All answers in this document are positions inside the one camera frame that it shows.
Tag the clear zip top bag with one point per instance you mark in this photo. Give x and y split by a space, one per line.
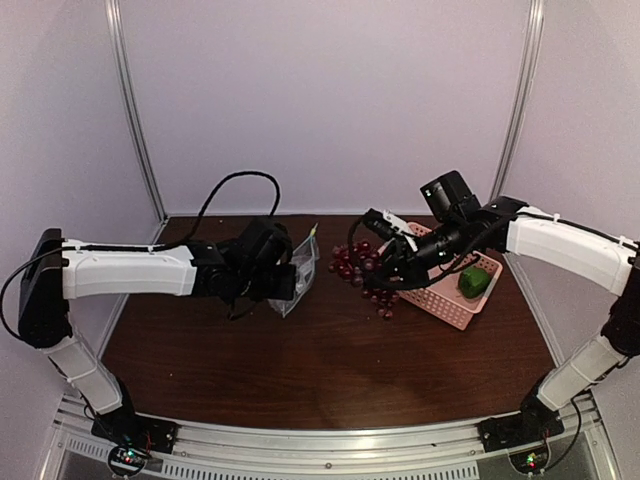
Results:
305 258

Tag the left aluminium frame post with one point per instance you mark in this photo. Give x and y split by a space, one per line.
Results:
132 115

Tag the right aluminium frame post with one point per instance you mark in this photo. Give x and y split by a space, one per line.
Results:
533 34

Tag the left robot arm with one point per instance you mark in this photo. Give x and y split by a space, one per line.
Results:
257 266

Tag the pink perforated plastic basket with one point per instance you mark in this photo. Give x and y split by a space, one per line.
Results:
445 300

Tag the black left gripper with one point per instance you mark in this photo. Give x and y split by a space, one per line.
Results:
285 289

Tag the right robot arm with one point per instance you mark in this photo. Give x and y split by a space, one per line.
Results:
508 225

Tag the aluminium frame post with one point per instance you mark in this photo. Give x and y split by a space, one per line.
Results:
132 115
533 34

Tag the dark red grape bunch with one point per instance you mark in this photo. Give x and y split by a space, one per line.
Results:
354 264

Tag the front aluminium rail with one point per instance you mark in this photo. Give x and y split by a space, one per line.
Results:
449 450

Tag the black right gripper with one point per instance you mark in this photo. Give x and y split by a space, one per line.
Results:
403 262

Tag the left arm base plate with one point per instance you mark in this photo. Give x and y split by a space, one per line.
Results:
135 435

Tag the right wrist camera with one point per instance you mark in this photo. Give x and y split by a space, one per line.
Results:
389 226

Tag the green chayote squash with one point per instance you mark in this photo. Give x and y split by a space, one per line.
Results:
473 282

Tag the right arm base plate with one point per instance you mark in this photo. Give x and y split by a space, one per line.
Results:
518 429

